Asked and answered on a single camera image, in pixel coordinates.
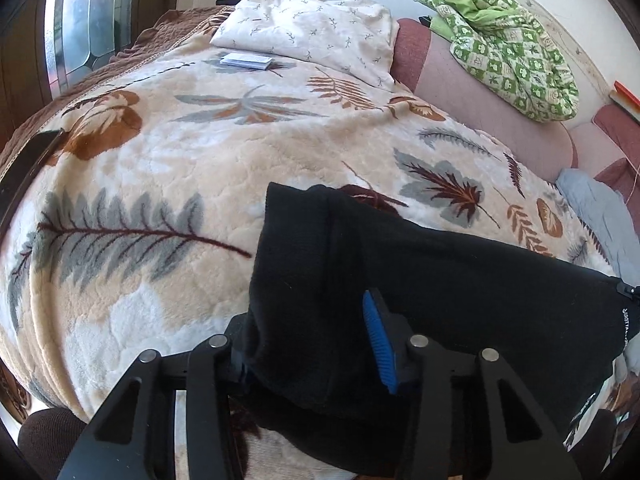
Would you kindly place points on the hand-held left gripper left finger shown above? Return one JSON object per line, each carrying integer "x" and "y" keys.
{"x": 235, "y": 360}

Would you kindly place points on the green checked cloth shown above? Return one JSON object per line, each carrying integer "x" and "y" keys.
{"x": 505, "y": 45}

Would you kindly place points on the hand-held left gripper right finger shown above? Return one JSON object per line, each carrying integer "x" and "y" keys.
{"x": 376, "y": 332}

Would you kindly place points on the brown quilted bedspread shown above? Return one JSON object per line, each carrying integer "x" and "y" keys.
{"x": 100, "y": 60}

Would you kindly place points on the grey cloth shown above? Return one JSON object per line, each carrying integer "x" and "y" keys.
{"x": 600, "y": 220}

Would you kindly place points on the pink sofa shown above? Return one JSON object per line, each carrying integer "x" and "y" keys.
{"x": 500, "y": 110}

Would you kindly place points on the black flat device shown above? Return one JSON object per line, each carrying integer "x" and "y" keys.
{"x": 25, "y": 175}

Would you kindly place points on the small white paper packet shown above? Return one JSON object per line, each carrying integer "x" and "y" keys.
{"x": 246, "y": 61}

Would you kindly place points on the leaf-print fleece blanket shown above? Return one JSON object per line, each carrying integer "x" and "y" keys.
{"x": 175, "y": 170}

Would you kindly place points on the white leaf-print pillow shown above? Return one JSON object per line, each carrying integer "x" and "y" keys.
{"x": 320, "y": 30}

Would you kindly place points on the orange-edged book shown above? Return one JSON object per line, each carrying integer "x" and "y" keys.
{"x": 627, "y": 99}

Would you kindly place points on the stained glass window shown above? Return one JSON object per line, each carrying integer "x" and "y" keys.
{"x": 80, "y": 20}

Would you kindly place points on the black pants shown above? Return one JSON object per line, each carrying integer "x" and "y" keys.
{"x": 450, "y": 310}

